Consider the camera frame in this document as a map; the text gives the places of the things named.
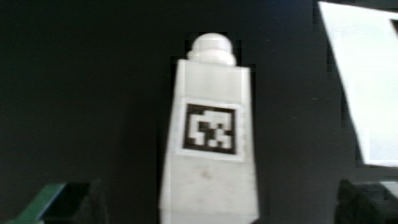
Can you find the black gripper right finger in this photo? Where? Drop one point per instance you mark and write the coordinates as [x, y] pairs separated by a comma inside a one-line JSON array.
[[366, 203]]

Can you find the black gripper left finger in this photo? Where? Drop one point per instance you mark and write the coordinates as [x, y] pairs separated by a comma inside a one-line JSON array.
[[66, 204]]

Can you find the white table leg far left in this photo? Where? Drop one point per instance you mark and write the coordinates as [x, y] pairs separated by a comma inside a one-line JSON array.
[[208, 183]]

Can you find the white marker board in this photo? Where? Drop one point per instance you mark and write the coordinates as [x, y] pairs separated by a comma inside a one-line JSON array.
[[363, 35]]

